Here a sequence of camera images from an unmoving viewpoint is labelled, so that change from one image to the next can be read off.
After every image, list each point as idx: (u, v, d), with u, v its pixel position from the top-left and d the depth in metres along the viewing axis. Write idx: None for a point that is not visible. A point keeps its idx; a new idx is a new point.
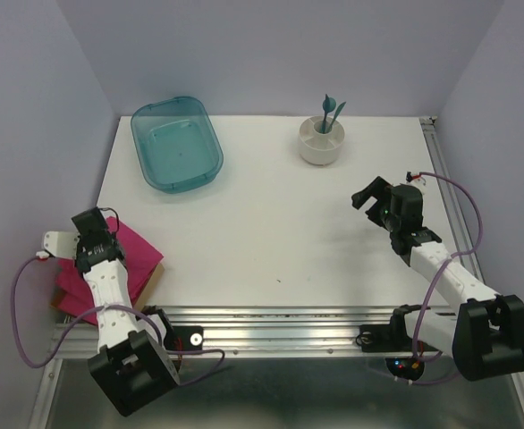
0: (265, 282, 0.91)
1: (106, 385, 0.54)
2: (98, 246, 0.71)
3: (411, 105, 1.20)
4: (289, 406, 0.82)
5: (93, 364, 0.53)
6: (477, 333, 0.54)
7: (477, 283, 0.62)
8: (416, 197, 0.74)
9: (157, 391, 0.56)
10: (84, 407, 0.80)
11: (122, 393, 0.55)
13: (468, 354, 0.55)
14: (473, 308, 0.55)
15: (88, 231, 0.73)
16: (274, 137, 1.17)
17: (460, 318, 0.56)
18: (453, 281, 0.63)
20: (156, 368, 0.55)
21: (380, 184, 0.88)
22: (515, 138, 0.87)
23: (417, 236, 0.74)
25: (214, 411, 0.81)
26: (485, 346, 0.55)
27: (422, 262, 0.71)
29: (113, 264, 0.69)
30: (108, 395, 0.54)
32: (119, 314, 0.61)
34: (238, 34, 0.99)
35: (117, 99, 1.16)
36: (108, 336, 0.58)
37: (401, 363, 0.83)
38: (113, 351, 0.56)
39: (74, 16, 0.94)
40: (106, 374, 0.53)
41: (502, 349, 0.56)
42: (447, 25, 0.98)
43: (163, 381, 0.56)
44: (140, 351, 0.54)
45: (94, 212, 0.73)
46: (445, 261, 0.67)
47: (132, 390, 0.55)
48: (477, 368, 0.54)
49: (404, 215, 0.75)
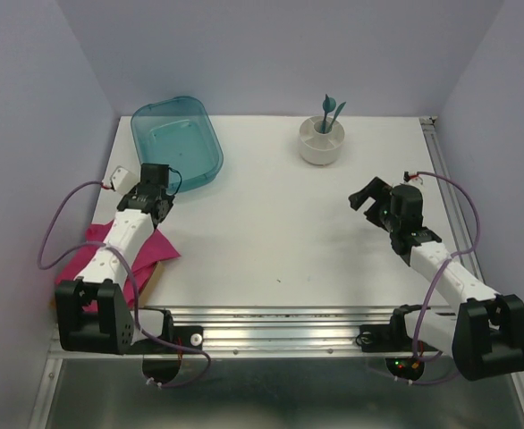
0: (265, 282, 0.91)
1: (62, 314, 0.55)
2: (144, 195, 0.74)
3: (411, 105, 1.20)
4: (289, 405, 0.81)
5: (63, 286, 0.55)
6: (477, 333, 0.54)
7: (477, 283, 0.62)
8: (415, 196, 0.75)
9: (99, 348, 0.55)
10: (83, 407, 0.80)
11: (71, 329, 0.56)
13: (468, 351, 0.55)
14: (473, 307, 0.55)
15: (146, 180, 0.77)
16: (274, 137, 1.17)
17: (460, 318, 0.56)
18: (453, 281, 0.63)
20: (107, 324, 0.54)
21: (377, 186, 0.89)
22: (515, 138, 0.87)
23: (416, 236, 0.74)
25: (213, 412, 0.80)
26: (485, 345, 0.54)
27: (420, 260, 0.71)
29: (141, 215, 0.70)
30: (60, 322, 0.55)
32: (113, 257, 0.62)
34: (237, 35, 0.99)
35: (117, 99, 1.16)
36: (91, 271, 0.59)
37: (401, 363, 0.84)
38: (85, 285, 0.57)
39: (74, 17, 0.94)
40: (66, 303, 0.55)
41: (502, 349, 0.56)
42: (446, 26, 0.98)
43: (107, 341, 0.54)
44: (103, 299, 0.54)
45: (159, 166, 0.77)
46: (445, 261, 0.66)
47: (80, 332, 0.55)
48: (476, 367, 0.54)
49: (402, 214, 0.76)
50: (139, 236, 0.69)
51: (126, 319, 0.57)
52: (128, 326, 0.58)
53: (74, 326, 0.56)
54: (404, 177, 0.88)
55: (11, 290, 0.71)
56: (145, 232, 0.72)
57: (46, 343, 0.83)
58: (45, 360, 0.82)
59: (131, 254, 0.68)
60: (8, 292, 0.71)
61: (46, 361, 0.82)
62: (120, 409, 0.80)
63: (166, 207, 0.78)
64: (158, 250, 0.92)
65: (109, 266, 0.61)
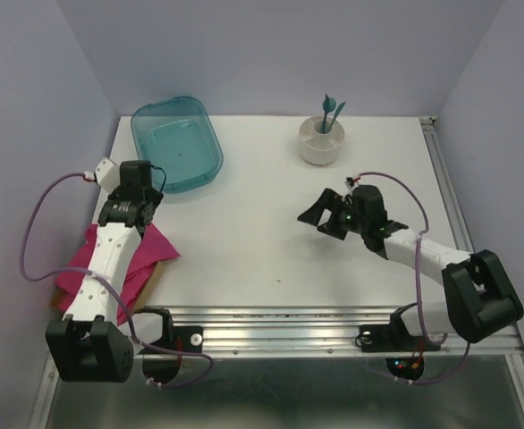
0: (265, 282, 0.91)
1: (56, 354, 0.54)
2: (125, 202, 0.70)
3: (411, 105, 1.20)
4: (289, 405, 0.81)
5: (54, 329, 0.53)
6: (467, 291, 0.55)
7: (451, 249, 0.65)
8: (374, 195, 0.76)
9: (103, 377, 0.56)
10: (83, 407, 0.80)
11: (69, 365, 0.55)
13: (464, 315, 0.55)
14: (455, 269, 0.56)
15: (126, 183, 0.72)
16: (274, 137, 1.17)
17: (447, 283, 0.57)
18: (430, 256, 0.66)
20: (106, 362, 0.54)
21: (330, 197, 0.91)
22: (514, 138, 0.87)
23: (384, 229, 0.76)
25: (213, 412, 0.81)
26: (477, 302, 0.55)
27: (395, 250, 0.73)
29: (125, 231, 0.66)
30: (56, 359, 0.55)
32: (100, 289, 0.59)
34: (237, 35, 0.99)
35: (116, 99, 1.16)
36: (80, 307, 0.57)
37: (401, 363, 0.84)
38: (77, 323, 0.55)
39: (74, 16, 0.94)
40: (58, 345, 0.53)
41: (496, 302, 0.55)
42: (446, 26, 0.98)
43: (110, 373, 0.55)
44: (97, 340, 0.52)
45: (138, 165, 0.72)
46: (417, 240, 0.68)
47: (80, 365, 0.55)
48: (477, 326, 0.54)
49: (367, 214, 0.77)
50: (127, 252, 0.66)
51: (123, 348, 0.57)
52: (127, 350, 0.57)
53: (72, 361, 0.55)
54: (350, 181, 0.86)
55: (10, 290, 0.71)
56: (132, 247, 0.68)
57: (46, 343, 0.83)
58: (45, 360, 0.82)
59: (120, 273, 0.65)
60: (8, 292, 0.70)
61: (46, 362, 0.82)
62: (120, 409, 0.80)
63: (151, 211, 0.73)
64: (158, 251, 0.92)
65: (100, 298, 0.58)
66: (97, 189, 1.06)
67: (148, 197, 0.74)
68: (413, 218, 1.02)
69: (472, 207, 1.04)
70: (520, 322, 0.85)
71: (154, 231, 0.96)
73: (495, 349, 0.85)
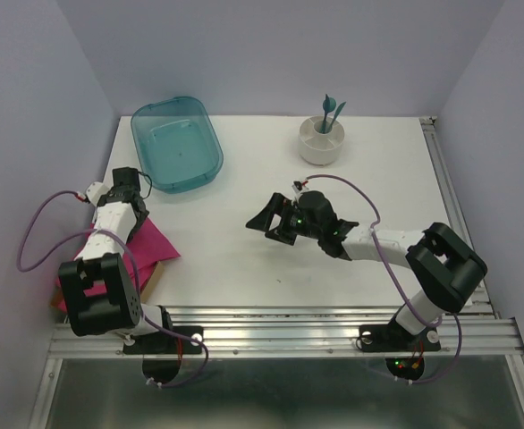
0: (266, 282, 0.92)
1: (68, 294, 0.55)
2: (120, 191, 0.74)
3: (411, 105, 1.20)
4: (289, 405, 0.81)
5: (64, 266, 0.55)
6: (435, 268, 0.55)
7: (406, 233, 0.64)
8: (321, 202, 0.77)
9: (111, 323, 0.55)
10: (83, 408, 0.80)
11: (79, 308, 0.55)
13: (440, 292, 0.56)
14: (418, 251, 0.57)
15: (119, 183, 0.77)
16: (274, 137, 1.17)
17: (414, 268, 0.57)
18: (389, 243, 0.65)
20: (116, 298, 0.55)
21: (278, 201, 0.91)
22: (516, 138, 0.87)
23: (338, 232, 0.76)
25: (213, 412, 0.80)
26: (446, 274, 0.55)
27: (357, 248, 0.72)
29: (122, 207, 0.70)
30: (68, 304, 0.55)
32: (106, 237, 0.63)
34: (237, 35, 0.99)
35: (116, 99, 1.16)
36: (88, 250, 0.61)
37: (401, 363, 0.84)
38: (86, 265, 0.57)
39: (74, 16, 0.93)
40: (71, 281, 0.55)
41: (463, 267, 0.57)
42: (446, 26, 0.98)
43: (120, 314, 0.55)
44: (107, 270, 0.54)
45: (130, 168, 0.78)
46: (372, 234, 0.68)
47: (90, 311, 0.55)
48: (454, 298, 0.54)
49: (319, 222, 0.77)
50: (124, 225, 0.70)
51: (131, 291, 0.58)
52: (135, 298, 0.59)
53: (83, 307, 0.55)
54: (297, 186, 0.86)
55: (9, 290, 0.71)
56: (130, 222, 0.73)
57: (46, 344, 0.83)
58: (45, 360, 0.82)
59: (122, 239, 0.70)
60: (7, 293, 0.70)
61: (46, 361, 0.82)
62: (120, 409, 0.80)
63: (143, 203, 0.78)
64: (156, 248, 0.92)
65: (106, 243, 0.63)
66: (91, 206, 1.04)
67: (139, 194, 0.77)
68: (413, 216, 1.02)
69: (471, 207, 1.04)
70: (520, 322, 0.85)
71: (153, 230, 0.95)
73: (495, 349, 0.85)
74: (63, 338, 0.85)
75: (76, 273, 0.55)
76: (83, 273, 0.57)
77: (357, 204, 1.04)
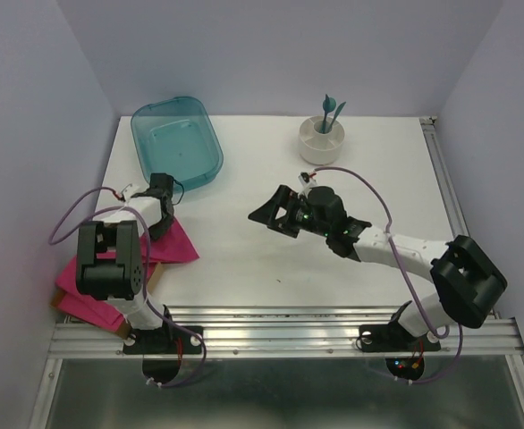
0: (266, 282, 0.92)
1: (81, 247, 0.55)
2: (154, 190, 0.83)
3: (411, 105, 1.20)
4: (289, 406, 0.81)
5: (87, 223, 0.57)
6: (460, 287, 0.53)
7: (427, 243, 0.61)
8: (332, 198, 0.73)
9: (110, 284, 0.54)
10: (84, 407, 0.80)
11: (86, 263, 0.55)
13: (460, 307, 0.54)
14: (442, 266, 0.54)
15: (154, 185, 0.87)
16: (274, 137, 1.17)
17: (436, 282, 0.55)
18: (409, 253, 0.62)
20: (122, 259, 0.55)
21: (283, 196, 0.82)
22: (515, 139, 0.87)
23: (349, 231, 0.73)
25: (213, 412, 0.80)
26: (469, 291, 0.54)
27: (370, 252, 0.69)
29: (151, 201, 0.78)
30: (78, 256, 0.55)
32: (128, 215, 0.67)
34: (237, 35, 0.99)
35: (117, 99, 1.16)
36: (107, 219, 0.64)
37: (401, 363, 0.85)
38: (104, 230, 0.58)
39: (74, 16, 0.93)
40: (87, 236, 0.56)
41: (484, 283, 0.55)
42: (446, 27, 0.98)
43: (121, 277, 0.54)
44: (122, 233, 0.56)
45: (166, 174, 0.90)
46: (390, 239, 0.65)
47: (97, 267, 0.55)
48: (476, 315, 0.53)
49: (328, 221, 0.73)
50: (147, 218, 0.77)
51: (138, 261, 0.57)
52: (139, 269, 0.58)
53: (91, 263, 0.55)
54: (305, 177, 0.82)
55: (9, 290, 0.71)
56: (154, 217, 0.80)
57: (46, 344, 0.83)
58: (45, 360, 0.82)
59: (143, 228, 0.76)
60: (8, 292, 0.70)
61: (46, 361, 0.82)
62: (119, 408, 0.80)
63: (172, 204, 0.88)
64: (174, 252, 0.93)
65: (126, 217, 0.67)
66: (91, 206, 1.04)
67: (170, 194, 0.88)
68: (413, 217, 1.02)
69: (472, 207, 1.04)
70: (520, 322, 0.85)
71: (175, 230, 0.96)
73: (495, 349, 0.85)
74: (63, 338, 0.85)
75: (95, 230, 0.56)
76: (100, 237, 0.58)
77: (357, 204, 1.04)
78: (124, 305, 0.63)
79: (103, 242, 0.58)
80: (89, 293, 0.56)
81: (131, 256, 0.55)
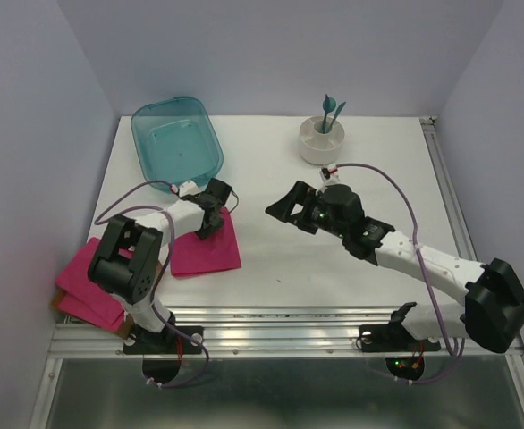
0: (266, 282, 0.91)
1: (105, 238, 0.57)
2: (204, 197, 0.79)
3: (411, 105, 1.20)
4: (289, 406, 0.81)
5: (119, 216, 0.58)
6: (494, 315, 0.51)
7: (460, 262, 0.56)
8: (350, 196, 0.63)
9: (115, 285, 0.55)
10: (84, 407, 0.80)
11: (103, 255, 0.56)
13: (487, 333, 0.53)
14: (477, 293, 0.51)
15: (209, 190, 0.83)
16: (274, 137, 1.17)
17: (468, 306, 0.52)
18: (438, 271, 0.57)
20: (133, 265, 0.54)
21: (301, 191, 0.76)
22: (516, 139, 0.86)
23: (369, 233, 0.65)
25: (213, 412, 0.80)
26: (501, 319, 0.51)
27: (392, 260, 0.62)
29: (193, 210, 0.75)
30: (99, 247, 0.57)
32: (162, 218, 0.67)
34: (236, 35, 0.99)
35: (116, 99, 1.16)
36: (141, 220, 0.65)
37: (401, 363, 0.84)
38: (132, 228, 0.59)
39: (74, 16, 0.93)
40: (113, 231, 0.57)
41: (512, 309, 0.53)
42: (446, 27, 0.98)
43: (126, 282, 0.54)
44: (142, 239, 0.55)
45: (227, 184, 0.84)
46: (418, 251, 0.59)
47: (109, 264, 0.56)
48: (501, 342, 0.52)
49: (347, 221, 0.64)
50: (183, 224, 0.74)
51: (150, 269, 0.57)
52: (148, 278, 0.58)
53: (108, 257, 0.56)
54: (325, 172, 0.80)
55: (9, 290, 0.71)
56: (190, 224, 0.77)
57: (46, 344, 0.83)
58: (45, 360, 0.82)
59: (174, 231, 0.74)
60: (7, 292, 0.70)
61: (46, 361, 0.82)
62: (119, 408, 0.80)
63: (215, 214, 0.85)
64: (221, 255, 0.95)
65: (159, 223, 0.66)
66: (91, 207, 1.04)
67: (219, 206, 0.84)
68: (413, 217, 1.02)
69: (472, 207, 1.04)
70: None
71: (224, 232, 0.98)
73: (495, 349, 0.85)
74: (63, 338, 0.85)
75: (122, 226, 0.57)
76: (127, 233, 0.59)
77: None
78: (128, 304, 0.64)
79: (128, 239, 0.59)
80: (98, 284, 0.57)
81: (141, 265, 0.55)
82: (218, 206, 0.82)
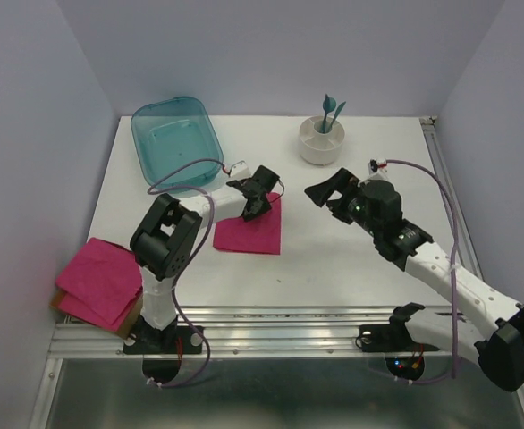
0: (266, 282, 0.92)
1: (149, 213, 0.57)
2: (249, 185, 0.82)
3: (411, 105, 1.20)
4: (289, 405, 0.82)
5: (166, 195, 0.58)
6: (516, 355, 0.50)
7: (494, 295, 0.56)
8: (391, 194, 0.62)
9: (153, 258, 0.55)
10: (84, 407, 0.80)
11: (146, 228, 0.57)
13: (502, 368, 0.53)
14: (507, 331, 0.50)
15: (257, 178, 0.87)
16: (274, 136, 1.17)
17: (492, 338, 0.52)
18: (471, 299, 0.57)
20: (172, 243, 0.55)
21: (342, 180, 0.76)
22: (516, 139, 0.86)
23: (403, 236, 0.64)
25: (213, 412, 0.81)
26: (520, 359, 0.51)
27: (423, 273, 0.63)
29: (238, 197, 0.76)
30: (142, 220, 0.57)
32: (204, 206, 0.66)
34: (236, 36, 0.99)
35: (116, 99, 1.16)
36: (187, 200, 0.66)
37: (401, 363, 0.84)
38: (176, 208, 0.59)
39: (74, 16, 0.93)
40: (158, 206, 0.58)
41: None
42: (446, 27, 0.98)
43: (162, 258, 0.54)
44: (183, 222, 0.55)
45: (275, 173, 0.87)
46: (452, 272, 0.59)
47: (149, 238, 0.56)
48: (511, 379, 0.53)
49: (382, 221, 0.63)
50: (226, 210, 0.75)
51: (185, 251, 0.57)
52: (182, 259, 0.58)
53: (150, 232, 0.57)
54: (372, 166, 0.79)
55: (9, 290, 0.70)
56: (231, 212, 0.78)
57: (46, 344, 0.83)
58: (45, 360, 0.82)
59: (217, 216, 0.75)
60: (8, 293, 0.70)
61: (46, 361, 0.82)
62: (119, 409, 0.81)
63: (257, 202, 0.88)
64: (263, 239, 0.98)
65: (200, 207, 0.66)
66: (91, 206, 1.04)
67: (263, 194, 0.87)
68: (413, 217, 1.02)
69: (472, 207, 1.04)
70: None
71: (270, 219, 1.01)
73: None
74: (63, 338, 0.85)
75: (167, 205, 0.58)
76: (171, 213, 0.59)
77: None
78: (153, 285, 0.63)
79: (170, 218, 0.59)
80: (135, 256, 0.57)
81: (178, 247, 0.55)
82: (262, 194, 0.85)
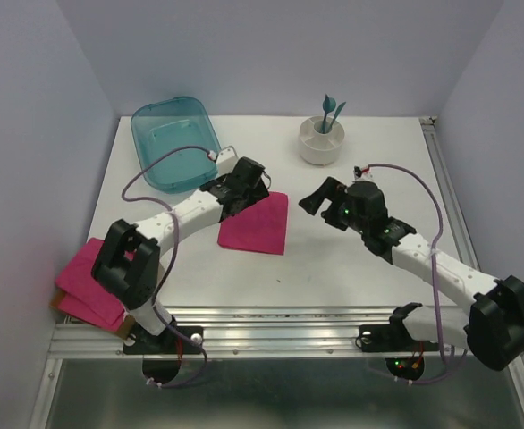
0: (266, 282, 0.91)
1: (105, 244, 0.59)
2: (226, 186, 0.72)
3: (411, 105, 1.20)
4: (289, 406, 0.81)
5: (118, 222, 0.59)
6: (496, 328, 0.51)
7: (473, 273, 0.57)
8: (374, 191, 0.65)
9: (116, 290, 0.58)
10: (83, 407, 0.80)
11: (105, 261, 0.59)
13: (487, 346, 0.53)
14: (485, 303, 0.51)
15: (235, 175, 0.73)
16: (274, 137, 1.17)
17: (471, 314, 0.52)
18: (451, 278, 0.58)
20: (130, 277, 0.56)
21: (329, 187, 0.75)
22: (516, 139, 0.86)
23: (389, 231, 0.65)
25: (212, 413, 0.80)
26: (503, 334, 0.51)
27: (407, 263, 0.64)
29: (210, 206, 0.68)
30: (100, 251, 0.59)
32: (168, 224, 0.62)
34: (236, 36, 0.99)
35: (116, 99, 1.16)
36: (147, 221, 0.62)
37: (401, 363, 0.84)
38: (134, 234, 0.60)
39: (74, 16, 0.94)
40: (112, 237, 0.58)
41: (518, 329, 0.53)
42: (446, 28, 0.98)
43: (124, 292, 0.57)
44: (138, 256, 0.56)
45: (255, 166, 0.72)
46: (433, 256, 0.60)
47: (110, 271, 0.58)
48: (498, 357, 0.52)
49: (368, 216, 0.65)
50: (198, 222, 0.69)
51: (149, 279, 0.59)
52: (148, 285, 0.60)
53: (109, 264, 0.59)
54: (357, 171, 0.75)
55: (9, 289, 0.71)
56: (208, 221, 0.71)
57: (46, 343, 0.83)
58: (45, 360, 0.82)
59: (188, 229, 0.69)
60: (8, 292, 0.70)
61: (46, 361, 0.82)
62: (119, 408, 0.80)
63: (241, 206, 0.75)
64: (267, 239, 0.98)
65: (162, 229, 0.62)
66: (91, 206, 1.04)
67: (248, 195, 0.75)
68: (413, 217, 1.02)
69: (472, 207, 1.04)
70: None
71: (276, 220, 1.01)
73: None
74: (63, 338, 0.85)
75: (122, 234, 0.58)
76: (129, 239, 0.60)
77: None
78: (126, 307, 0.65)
79: (129, 244, 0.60)
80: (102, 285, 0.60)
81: (138, 281, 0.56)
82: (242, 195, 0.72)
